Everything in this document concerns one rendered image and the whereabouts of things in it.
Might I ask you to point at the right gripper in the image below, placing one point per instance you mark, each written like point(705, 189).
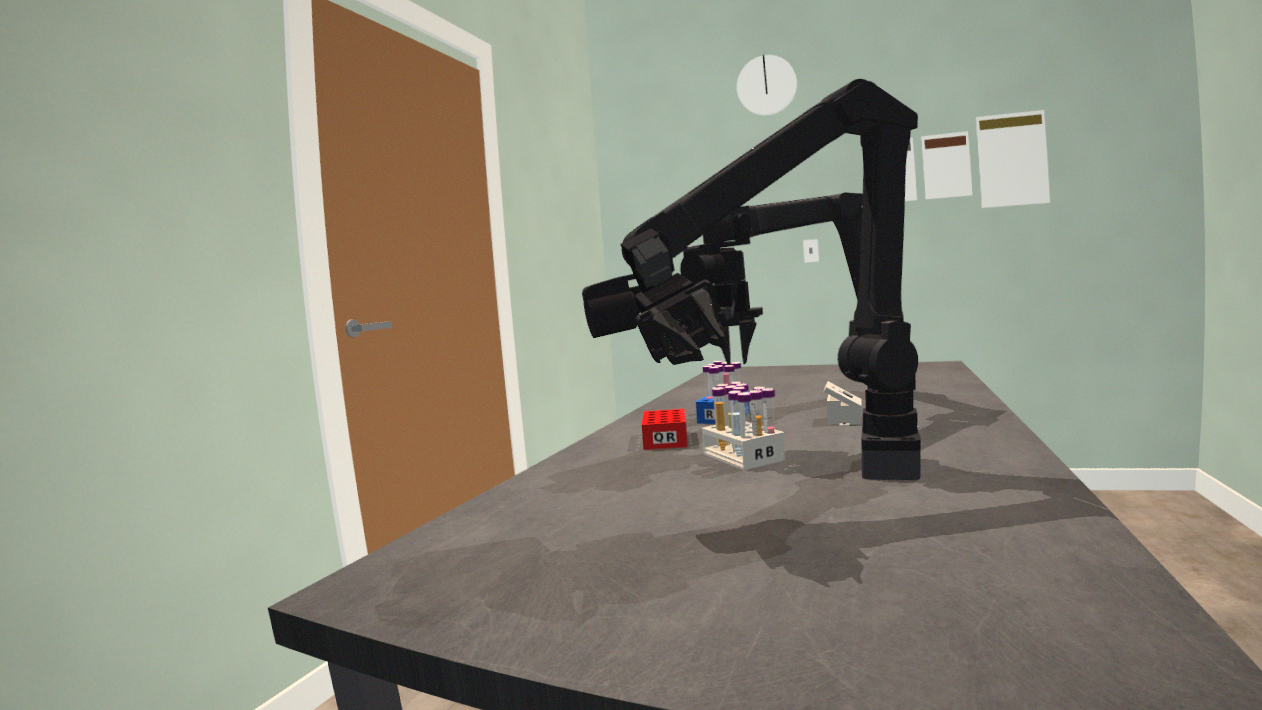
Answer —
point(745, 328)

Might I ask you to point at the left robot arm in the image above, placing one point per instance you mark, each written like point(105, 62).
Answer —
point(886, 360)

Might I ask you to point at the red tube rack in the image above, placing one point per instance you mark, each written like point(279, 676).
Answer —
point(664, 429)

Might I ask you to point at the blue test tube rack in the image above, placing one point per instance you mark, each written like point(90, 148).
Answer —
point(705, 411)

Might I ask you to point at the white test tube rack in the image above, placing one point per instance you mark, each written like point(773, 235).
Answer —
point(756, 451)

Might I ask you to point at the test tube with purple cap and amber liquid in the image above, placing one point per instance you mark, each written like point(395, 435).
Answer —
point(719, 414)

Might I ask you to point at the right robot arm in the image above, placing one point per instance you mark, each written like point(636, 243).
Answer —
point(711, 263)

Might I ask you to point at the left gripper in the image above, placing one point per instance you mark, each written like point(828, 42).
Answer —
point(693, 313)

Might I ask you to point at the clear test tube with purple cap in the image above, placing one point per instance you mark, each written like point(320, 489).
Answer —
point(744, 413)
point(768, 410)

